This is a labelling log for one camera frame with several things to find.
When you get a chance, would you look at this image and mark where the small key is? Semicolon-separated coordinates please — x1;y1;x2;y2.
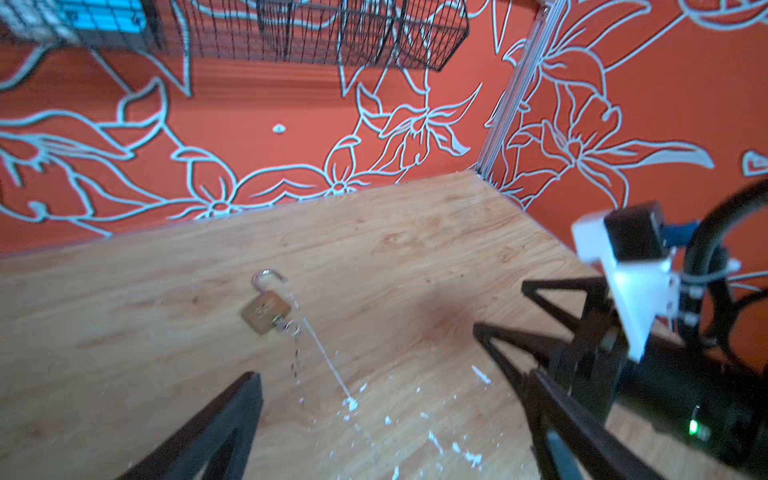
276;320;301;337

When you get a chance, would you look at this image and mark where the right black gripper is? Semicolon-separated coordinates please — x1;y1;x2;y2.
472;277;767;474

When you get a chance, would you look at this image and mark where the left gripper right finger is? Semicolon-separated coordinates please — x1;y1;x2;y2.
522;370;661;479

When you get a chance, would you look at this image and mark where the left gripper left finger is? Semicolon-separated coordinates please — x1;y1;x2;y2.
120;371;264;479

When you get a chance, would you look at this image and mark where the light blue box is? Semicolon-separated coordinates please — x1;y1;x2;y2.
54;0;147;34

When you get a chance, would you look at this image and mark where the small brass padlock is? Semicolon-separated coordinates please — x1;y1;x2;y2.
240;269;292;335

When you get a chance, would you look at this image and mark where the black wire basket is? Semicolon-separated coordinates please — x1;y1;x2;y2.
1;0;469;71

